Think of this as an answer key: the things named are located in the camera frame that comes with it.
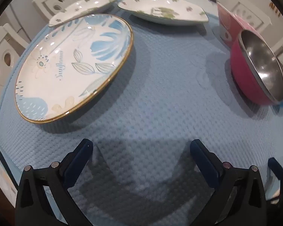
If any pink steel bowl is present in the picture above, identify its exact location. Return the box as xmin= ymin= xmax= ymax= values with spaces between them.
xmin=230 ymin=29 xmax=283 ymax=106

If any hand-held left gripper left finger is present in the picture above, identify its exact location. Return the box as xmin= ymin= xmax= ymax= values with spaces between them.
xmin=15 ymin=138 xmax=93 ymax=226

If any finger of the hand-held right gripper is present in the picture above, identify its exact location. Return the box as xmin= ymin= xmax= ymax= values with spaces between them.
xmin=268 ymin=158 xmax=283 ymax=182

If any round plate with blue leaves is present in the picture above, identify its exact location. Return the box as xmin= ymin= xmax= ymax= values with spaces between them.
xmin=15 ymin=14 xmax=134 ymax=124

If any pink cartoon bowl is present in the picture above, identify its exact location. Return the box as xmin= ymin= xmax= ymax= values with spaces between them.
xmin=217 ymin=2 xmax=265 ymax=44

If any square white floral plate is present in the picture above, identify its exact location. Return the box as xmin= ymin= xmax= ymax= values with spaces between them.
xmin=48 ymin=0 xmax=120 ymax=27
xmin=118 ymin=0 xmax=209 ymax=26

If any light blue table mat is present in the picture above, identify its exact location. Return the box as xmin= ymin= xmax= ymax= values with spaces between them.
xmin=0 ymin=3 xmax=283 ymax=226

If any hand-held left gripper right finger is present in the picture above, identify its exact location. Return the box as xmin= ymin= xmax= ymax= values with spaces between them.
xmin=190 ymin=139 xmax=267 ymax=226

